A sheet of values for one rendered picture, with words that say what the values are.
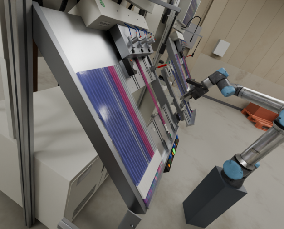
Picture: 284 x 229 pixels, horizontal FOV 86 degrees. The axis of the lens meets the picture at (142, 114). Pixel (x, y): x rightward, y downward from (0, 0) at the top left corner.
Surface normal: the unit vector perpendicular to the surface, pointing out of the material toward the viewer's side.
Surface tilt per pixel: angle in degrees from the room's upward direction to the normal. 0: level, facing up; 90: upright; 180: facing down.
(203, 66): 90
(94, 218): 0
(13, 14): 90
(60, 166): 0
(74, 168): 0
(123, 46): 90
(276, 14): 90
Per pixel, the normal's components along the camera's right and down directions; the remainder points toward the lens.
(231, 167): -0.87, 0.11
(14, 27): -0.37, 0.37
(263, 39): -0.05, 0.51
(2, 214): 0.33, -0.80
